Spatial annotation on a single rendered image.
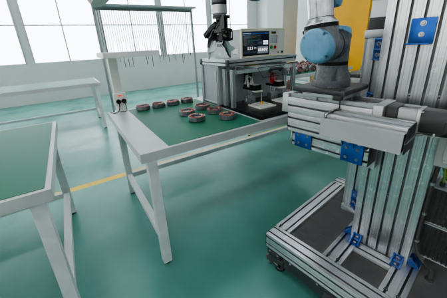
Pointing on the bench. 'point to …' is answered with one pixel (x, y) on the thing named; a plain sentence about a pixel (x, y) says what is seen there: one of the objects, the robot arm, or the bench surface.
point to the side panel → (210, 84)
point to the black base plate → (259, 109)
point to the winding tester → (277, 39)
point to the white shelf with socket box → (120, 98)
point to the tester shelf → (246, 60)
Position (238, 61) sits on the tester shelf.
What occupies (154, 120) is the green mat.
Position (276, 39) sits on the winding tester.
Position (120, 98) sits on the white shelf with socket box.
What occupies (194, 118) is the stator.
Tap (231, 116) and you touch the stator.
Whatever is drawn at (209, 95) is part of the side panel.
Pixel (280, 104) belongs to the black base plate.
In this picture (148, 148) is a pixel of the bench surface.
